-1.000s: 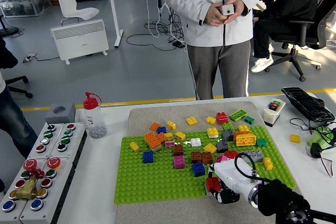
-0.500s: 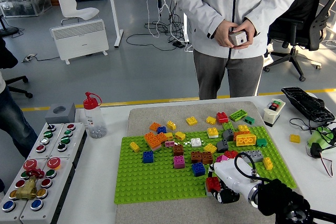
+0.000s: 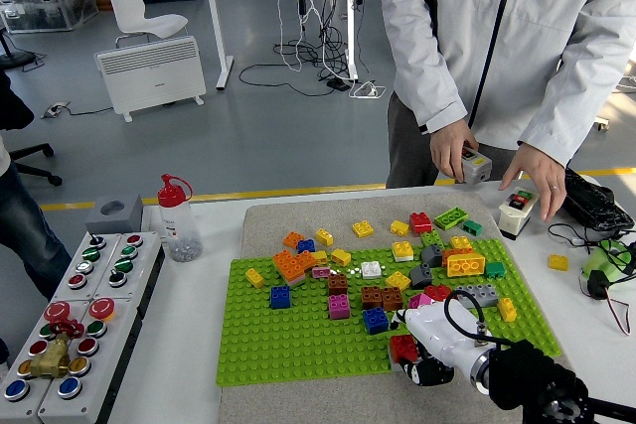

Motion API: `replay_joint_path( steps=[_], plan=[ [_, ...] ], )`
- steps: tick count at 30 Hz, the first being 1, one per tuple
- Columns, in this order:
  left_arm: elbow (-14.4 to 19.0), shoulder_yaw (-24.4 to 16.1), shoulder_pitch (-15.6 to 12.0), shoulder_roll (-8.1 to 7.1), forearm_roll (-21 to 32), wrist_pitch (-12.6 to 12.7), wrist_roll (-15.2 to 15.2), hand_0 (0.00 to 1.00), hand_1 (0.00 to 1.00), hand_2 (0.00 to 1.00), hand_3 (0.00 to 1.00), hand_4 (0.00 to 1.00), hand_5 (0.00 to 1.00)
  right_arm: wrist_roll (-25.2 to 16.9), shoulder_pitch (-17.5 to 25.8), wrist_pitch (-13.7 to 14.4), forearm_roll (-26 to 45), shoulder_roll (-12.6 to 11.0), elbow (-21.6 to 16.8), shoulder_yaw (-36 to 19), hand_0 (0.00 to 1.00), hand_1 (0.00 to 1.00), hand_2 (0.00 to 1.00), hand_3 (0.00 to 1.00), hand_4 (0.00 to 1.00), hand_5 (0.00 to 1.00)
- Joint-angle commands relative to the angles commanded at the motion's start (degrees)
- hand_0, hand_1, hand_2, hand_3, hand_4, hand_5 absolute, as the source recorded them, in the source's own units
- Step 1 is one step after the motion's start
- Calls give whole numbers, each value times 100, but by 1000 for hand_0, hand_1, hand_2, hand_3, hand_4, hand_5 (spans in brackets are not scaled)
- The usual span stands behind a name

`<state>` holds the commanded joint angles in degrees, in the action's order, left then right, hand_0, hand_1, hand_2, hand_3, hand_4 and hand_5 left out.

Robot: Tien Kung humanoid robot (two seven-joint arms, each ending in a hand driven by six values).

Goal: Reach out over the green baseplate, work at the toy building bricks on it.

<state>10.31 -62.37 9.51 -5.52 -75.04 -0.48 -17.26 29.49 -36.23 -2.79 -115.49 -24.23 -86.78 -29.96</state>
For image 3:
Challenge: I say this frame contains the orange pink white brick stack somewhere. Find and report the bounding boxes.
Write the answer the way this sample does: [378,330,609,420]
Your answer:
[271,250,308,288]

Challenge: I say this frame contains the grey remote control box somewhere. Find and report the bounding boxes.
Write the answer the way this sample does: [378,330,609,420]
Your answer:
[454,142,493,186]

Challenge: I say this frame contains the yellow white brick stack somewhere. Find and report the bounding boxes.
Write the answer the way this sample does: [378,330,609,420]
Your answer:
[391,240,415,263]

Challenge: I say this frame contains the green studded baseplate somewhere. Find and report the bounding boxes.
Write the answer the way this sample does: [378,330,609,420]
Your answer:
[215,237,562,388]

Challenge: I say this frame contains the brass valve red handle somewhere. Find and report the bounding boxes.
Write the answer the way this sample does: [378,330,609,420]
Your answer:
[29,317,85,379]

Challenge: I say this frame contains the white panel heater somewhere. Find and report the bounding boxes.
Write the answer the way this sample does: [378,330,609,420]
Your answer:
[94,35,208,123]

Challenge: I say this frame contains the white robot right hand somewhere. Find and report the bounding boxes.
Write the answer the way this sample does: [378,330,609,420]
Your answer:
[391,303,498,389]

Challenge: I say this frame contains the yellow narrow toy brick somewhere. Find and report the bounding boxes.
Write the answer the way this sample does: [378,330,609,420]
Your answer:
[497,297,518,324]

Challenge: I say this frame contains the small black motor block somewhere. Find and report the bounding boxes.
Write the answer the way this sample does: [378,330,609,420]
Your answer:
[587,269,612,301]

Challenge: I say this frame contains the hanging cable bundle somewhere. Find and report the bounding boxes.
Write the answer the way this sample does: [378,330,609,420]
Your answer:
[238,0,379,97]

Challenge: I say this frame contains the black round stand base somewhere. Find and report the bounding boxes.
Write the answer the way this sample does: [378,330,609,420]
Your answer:
[0,26,39,71]

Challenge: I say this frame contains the lime green long brick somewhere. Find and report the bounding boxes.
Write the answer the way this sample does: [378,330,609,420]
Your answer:
[433,207,470,231]

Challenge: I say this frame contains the person's left hand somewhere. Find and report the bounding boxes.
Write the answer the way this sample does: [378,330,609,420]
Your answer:
[498,142,568,222]

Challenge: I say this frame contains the clear plastic crate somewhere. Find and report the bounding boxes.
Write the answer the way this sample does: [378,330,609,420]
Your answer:
[0,0,99,34]

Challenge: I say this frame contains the clear bottle red cap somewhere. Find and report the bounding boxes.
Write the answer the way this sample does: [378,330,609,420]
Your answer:
[157,173,205,263]

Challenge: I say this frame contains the person's right hand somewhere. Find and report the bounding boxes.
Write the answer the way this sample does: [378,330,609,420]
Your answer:
[429,118,481,183]

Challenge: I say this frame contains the orange long toy brick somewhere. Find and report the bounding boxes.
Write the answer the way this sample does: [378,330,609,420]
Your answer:
[440,247,475,269]

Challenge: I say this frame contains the small white push-button box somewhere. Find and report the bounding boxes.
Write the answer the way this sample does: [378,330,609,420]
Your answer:
[93,230,166,319]
[53,231,123,302]

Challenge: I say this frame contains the thin black cable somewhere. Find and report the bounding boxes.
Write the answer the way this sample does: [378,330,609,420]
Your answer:
[548,221,636,291]

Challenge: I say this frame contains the large yellow hollow brick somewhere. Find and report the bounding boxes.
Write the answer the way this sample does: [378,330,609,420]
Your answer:
[446,252,486,278]

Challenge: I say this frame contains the magenta square toy brick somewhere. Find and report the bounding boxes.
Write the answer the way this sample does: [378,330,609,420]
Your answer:
[327,293,352,321]

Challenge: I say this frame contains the white plastic chair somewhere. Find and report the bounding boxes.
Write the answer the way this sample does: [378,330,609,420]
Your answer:
[103,0,190,48]

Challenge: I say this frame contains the black keyboard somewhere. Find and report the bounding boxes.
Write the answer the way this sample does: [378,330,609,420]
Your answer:
[560,167,636,233]

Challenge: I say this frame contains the grey floor socket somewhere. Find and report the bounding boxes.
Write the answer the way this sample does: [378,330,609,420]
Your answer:
[42,101,72,120]

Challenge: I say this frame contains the grey curved toy brick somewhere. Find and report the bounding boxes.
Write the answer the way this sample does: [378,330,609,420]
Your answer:
[409,263,434,290]
[420,243,444,269]

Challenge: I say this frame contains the grey block with hole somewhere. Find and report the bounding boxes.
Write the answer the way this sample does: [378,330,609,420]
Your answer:
[83,194,145,236]

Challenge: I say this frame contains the person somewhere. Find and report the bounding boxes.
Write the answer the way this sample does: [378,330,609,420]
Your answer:
[378,0,636,191]
[0,135,74,365]

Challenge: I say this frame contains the large white emergency-stop button box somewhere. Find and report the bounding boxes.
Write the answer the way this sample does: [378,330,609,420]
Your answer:
[37,297,143,424]
[0,298,93,420]

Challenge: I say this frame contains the white box coloured switches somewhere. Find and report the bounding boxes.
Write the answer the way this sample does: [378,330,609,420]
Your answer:
[498,187,541,241]

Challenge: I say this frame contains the blue square toy brick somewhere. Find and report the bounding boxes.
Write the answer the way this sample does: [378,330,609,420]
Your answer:
[361,306,391,336]
[269,285,293,310]

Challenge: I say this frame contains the red tall toy brick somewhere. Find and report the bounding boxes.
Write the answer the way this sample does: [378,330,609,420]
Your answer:
[408,211,433,234]

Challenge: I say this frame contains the lime green plastic part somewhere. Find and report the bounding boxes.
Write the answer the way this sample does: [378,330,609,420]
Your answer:
[579,238,635,282]

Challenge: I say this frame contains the red and white wires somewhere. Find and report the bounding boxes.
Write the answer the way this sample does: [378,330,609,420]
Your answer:
[606,294,633,337]

